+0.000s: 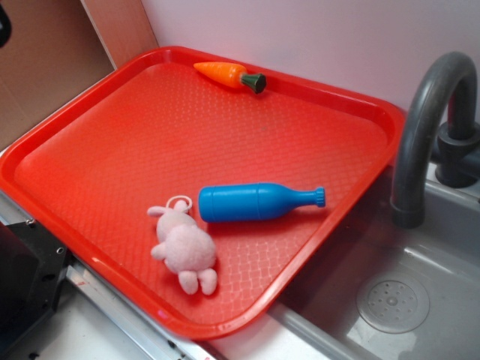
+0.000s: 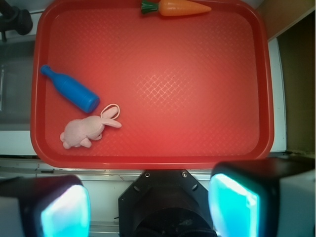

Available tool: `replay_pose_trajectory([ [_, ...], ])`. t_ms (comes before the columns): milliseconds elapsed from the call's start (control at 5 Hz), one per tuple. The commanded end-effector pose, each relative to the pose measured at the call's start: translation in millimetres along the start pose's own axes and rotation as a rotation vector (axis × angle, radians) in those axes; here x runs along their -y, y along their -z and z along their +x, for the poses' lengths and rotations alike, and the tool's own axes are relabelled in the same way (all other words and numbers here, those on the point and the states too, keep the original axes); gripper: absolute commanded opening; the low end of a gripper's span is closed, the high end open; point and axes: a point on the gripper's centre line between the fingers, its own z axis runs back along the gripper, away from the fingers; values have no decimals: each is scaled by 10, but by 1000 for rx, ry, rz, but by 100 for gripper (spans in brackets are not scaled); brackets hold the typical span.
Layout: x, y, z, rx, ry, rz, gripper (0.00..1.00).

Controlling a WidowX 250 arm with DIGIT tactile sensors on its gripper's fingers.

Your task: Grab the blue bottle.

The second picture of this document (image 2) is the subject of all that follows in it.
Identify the pink plush bunny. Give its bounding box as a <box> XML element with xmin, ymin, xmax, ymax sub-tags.
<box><xmin>60</xmin><ymin>104</ymin><xmax>122</xmax><ymax>149</ymax></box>

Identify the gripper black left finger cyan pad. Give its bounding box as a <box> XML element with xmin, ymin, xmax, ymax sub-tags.
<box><xmin>0</xmin><ymin>176</ymin><xmax>91</xmax><ymax>237</ymax></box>

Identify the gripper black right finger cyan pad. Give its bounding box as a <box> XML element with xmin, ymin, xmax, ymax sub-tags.
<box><xmin>208</xmin><ymin>158</ymin><xmax>316</xmax><ymax>237</ymax></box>

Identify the blue plastic bottle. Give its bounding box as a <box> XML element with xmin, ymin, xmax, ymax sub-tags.
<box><xmin>40</xmin><ymin>65</ymin><xmax>100</xmax><ymax>113</ymax></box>

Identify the red plastic tray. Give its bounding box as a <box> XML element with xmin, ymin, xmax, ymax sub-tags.
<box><xmin>31</xmin><ymin>0</ymin><xmax>274</xmax><ymax>169</ymax></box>

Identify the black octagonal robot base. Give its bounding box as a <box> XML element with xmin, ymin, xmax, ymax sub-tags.
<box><xmin>118</xmin><ymin>170</ymin><xmax>217</xmax><ymax>237</ymax></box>

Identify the orange plastic toy carrot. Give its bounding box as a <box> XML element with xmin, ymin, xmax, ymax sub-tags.
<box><xmin>141</xmin><ymin>0</ymin><xmax>212</xmax><ymax>16</ymax></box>

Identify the black faucet fixture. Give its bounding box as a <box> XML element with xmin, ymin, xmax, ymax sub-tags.
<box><xmin>0</xmin><ymin>0</ymin><xmax>33</xmax><ymax>42</ymax></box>

